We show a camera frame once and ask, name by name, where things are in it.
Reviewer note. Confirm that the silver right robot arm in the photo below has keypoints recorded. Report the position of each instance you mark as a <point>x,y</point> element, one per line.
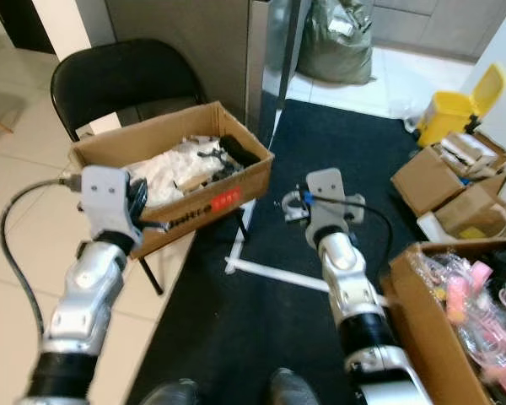
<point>363,304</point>

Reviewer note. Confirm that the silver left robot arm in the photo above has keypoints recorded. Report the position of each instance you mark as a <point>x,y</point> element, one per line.
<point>88,295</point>

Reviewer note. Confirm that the white plastic wrapping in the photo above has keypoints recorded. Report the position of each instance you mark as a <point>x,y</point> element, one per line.
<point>173,164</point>

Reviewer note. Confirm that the grey green sack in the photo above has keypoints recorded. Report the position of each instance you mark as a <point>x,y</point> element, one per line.
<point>336,46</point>

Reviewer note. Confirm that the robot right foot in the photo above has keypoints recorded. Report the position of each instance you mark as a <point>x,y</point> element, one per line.
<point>299,388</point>

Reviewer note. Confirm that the black folding chair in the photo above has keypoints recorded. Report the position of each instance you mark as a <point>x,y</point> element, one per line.
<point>118,76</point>

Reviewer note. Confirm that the cardboard box with red print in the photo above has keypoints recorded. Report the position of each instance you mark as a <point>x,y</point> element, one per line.
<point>228,198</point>

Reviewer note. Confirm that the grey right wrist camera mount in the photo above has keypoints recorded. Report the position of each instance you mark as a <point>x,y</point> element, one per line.
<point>333,207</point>

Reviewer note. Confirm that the large cardboard box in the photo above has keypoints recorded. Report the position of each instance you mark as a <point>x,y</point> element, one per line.
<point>422,321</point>

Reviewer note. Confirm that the white floor strip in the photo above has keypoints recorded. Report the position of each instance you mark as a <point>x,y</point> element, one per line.
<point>304,278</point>

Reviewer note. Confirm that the yellow rubbish bin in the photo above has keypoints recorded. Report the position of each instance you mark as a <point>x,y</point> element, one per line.
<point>451,114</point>

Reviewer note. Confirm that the pale left wrist camera mount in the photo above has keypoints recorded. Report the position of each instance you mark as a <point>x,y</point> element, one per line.
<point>108,198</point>

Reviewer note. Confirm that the open cardboard box white contents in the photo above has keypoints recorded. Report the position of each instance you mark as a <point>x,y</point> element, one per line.
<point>426,177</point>

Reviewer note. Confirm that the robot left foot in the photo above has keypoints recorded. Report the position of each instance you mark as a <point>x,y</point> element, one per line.
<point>170,394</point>

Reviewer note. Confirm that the pink plastic items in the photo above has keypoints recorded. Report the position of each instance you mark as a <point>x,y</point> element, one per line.
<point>460,291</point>

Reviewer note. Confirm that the silver metal door frame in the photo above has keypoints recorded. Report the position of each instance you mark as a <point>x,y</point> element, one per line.
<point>266,63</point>

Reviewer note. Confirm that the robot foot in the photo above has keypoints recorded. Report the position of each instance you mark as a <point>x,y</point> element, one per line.
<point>170,394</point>
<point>299,388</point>

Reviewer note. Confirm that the dark door panel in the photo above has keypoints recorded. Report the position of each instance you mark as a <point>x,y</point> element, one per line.
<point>21,13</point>

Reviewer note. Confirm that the black floor mat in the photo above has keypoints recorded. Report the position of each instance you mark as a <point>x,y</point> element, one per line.
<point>320,143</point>

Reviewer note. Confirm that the black tool parts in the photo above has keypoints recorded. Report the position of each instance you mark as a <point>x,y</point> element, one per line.
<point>240,150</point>

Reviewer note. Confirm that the grey cabinet front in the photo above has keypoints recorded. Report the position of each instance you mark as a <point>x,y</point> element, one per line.
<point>438,24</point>

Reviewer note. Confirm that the small open cardboard box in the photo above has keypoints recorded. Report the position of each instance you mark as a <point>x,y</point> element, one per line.
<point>476,209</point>

